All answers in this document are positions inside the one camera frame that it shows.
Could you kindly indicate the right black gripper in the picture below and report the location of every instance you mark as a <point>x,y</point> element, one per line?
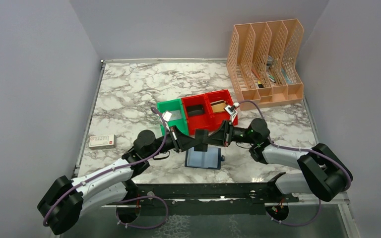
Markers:
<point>220,138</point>

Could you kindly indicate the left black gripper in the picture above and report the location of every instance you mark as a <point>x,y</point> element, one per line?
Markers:
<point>182,142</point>

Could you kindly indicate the silver grey card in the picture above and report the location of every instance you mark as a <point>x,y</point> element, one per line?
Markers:
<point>200,135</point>

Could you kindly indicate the navy blue card holder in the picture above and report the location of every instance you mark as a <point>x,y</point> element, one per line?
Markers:
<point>211,159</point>

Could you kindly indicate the green plastic bin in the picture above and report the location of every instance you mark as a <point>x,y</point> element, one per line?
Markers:
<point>172,105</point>

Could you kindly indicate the red double bin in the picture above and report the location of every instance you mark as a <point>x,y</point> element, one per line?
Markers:
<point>209,120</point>

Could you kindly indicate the peach desk file organizer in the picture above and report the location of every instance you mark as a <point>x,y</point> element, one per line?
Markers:
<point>262,63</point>

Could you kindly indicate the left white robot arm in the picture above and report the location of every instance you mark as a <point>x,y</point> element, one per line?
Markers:
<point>67,200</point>

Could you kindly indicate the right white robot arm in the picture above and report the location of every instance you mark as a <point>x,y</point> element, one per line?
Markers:
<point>321,172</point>

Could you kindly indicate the silver VIP card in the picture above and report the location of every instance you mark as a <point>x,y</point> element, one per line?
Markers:
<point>176,115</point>

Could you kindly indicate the gold striped card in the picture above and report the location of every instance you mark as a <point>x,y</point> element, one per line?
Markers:
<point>218,106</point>

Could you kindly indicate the black card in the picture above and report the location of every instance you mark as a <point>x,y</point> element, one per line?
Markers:
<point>195,110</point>

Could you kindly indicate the red pencil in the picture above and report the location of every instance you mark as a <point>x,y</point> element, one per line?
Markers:
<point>256,75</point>

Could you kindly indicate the white red small box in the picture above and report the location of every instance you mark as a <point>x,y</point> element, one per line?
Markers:
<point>102,141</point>

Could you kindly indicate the green marker pen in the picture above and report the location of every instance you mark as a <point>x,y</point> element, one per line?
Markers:
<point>272,79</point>

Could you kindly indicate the round grey tin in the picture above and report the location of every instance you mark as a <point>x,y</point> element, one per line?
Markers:
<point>270,62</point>

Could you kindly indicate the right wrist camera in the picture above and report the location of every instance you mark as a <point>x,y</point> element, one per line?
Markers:
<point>232,111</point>

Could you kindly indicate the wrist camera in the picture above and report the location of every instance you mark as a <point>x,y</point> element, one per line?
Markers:
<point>232,111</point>
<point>167,115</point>

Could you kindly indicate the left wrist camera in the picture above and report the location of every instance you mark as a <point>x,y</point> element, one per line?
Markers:
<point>167,115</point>

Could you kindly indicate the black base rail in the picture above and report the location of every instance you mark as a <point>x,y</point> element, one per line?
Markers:
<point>193,199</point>

